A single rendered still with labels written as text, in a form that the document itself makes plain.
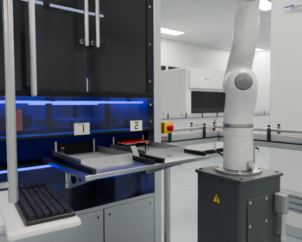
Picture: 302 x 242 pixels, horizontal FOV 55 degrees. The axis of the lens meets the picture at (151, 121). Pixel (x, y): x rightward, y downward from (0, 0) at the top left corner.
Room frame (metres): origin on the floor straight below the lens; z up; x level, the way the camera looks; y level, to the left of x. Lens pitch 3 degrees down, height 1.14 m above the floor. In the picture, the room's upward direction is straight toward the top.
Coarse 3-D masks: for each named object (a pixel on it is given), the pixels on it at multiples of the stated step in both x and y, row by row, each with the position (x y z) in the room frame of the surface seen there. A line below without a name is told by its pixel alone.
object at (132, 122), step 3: (132, 123) 1.67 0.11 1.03; (135, 123) 1.68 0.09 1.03; (138, 123) 1.70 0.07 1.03; (141, 123) 1.71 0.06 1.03; (132, 126) 1.67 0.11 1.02; (138, 126) 1.70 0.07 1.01; (141, 126) 1.71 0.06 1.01; (132, 129) 1.67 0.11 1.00; (135, 129) 1.68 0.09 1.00; (138, 129) 1.69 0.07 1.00; (141, 129) 1.71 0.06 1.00
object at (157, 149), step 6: (150, 144) 1.79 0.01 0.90; (156, 144) 1.74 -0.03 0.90; (162, 144) 1.70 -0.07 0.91; (168, 144) 1.66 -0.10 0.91; (138, 150) 1.45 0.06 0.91; (144, 150) 1.63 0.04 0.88; (150, 150) 1.42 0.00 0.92; (156, 150) 1.44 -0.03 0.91; (162, 150) 1.47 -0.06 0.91; (168, 150) 1.49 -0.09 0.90; (174, 150) 1.52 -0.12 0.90; (180, 150) 1.55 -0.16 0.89; (156, 156) 1.44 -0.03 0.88
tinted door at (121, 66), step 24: (120, 0) 1.64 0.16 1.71; (144, 0) 1.74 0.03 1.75; (120, 24) 1.63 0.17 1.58; (144, 24) 1.74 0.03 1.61; (96, 48) 1.54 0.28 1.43; (120, 48) 1.63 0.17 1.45; (144, 48) 1.74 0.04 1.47; (96, 72) 1.54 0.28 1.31; (120, 72) 1.63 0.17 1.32; (144, 72) 1.74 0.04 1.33
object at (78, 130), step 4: (76, 124) 1.45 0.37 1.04; (80, 124) 1.47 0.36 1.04; (84, 124) 1.48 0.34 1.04; (88, 124) 1.50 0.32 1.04; (76, 128) 1.45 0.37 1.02; (80, 128) 1.47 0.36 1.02; (84, 128) 1.48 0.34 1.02; (88, 128) 1.50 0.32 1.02; (76, 132) 1.45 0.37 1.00; (80, 132) 1.47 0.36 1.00; (84, 132) 1.48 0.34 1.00; (88, 132) 1.49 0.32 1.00
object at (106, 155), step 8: (56, 152) 1.40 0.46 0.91; (88, 152) 1.58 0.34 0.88; (96, 152) 1.58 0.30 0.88; (104, 152) 1.55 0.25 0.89; (112, 152) 1.49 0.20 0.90; (120, 152) 1.43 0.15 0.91; (128, 152) 1.37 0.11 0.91; (72, 160) 1.26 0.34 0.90; (80, 160) 1.19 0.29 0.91; (88, 160) 1.21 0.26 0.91; (96, 160) 1.23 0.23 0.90; (104, 160) 1.26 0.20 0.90; (112, 160) 1.28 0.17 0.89; (120, 160) 1.31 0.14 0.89; (128, 160) 1.34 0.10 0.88
